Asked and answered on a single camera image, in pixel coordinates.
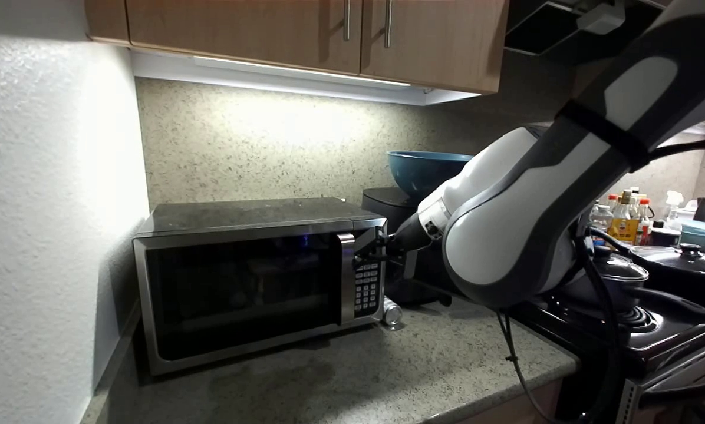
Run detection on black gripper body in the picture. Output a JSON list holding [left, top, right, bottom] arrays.
[[386, 215, 432, 255]]

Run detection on large teal bowl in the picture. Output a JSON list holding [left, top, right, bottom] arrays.
[[389, 151, 468, 197]]

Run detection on stainless steel black microwave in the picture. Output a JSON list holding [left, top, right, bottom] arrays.
[[131, 197, 386, 376]]

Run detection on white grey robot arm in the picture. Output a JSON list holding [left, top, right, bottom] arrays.
[[389, 0, 705, 308]]

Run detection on small clear bottle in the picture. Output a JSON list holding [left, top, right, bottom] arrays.
[[382, 298, 403, 329]]

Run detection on wooden upper cabinets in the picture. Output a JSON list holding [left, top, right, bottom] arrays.
[[83, 0, 508, 94]]

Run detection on yellow oil bottle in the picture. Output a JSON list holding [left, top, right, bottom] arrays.
[[606, 191, 639, 242]]

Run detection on black pot with lid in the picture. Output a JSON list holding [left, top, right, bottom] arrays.
[[645, 242, 705, 305]]

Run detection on black kitchen stove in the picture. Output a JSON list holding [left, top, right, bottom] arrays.
[[511, 233, 705, 424]]

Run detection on under-cabinet light strip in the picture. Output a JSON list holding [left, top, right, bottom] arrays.
[[131, 49, 475, 106]]

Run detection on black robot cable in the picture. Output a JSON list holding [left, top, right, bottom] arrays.
[[495, 226, 637, 424]]

